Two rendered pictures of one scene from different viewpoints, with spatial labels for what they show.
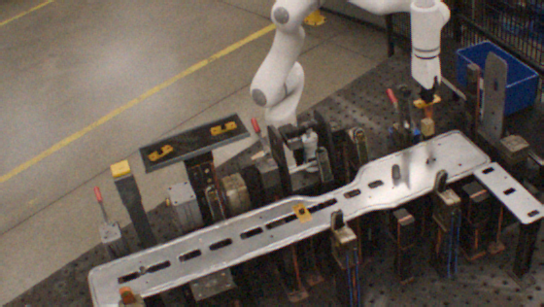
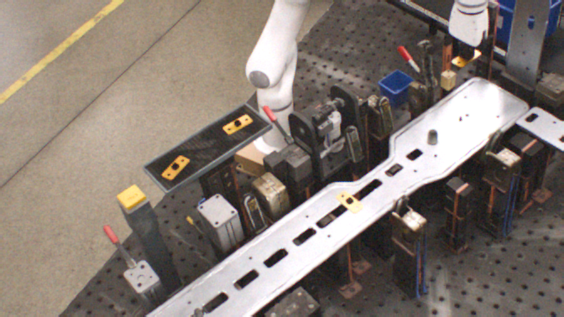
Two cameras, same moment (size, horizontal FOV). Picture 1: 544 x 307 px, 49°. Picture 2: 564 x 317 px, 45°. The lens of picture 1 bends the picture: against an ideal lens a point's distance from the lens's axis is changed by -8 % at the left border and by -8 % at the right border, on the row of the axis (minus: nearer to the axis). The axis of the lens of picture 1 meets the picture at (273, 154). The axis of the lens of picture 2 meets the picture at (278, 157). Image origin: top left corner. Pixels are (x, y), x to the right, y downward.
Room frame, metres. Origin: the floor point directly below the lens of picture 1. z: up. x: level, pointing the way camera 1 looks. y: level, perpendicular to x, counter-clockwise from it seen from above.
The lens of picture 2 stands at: (0.32, 0.45, 2.54)
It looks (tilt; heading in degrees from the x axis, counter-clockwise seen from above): 47 degrees down; 344
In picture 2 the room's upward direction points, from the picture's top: 11 degrees counter-clockwise
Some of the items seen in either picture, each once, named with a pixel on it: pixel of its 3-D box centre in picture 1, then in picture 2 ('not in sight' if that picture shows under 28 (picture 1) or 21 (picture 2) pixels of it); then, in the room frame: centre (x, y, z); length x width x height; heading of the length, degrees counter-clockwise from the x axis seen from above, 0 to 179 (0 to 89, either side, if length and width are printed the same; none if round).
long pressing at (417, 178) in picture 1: (297, 218); (346, 208); (1.44, -0.04, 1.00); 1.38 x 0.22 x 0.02; 105
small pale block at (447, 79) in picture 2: (426, 161); (445, 115); (1.71, -0.55, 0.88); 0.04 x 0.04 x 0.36; 15
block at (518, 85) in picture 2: (487, 171); (513, 113); (1.63, -0.76, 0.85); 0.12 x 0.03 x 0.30; 15
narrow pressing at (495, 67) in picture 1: (493, 99); (526, 38); (1.63, -0.76, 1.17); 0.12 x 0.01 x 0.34; 15
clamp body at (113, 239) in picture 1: (126, 268); (158, 310); (1.46, 0.56, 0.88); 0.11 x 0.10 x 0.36; 15
